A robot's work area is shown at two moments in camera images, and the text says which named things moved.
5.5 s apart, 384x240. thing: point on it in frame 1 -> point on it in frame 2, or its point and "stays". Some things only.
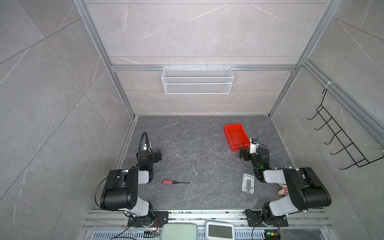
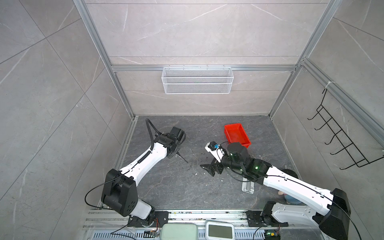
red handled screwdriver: [168, 182] -> [179, 155]
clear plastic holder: [248, 183] stays
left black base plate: [161, 219] stays
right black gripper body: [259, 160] -> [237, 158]
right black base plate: [255, 217] stays
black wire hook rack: [359, 158] stays
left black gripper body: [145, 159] -> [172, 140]
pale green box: [179, 231] stays
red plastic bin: [237, 136] stays
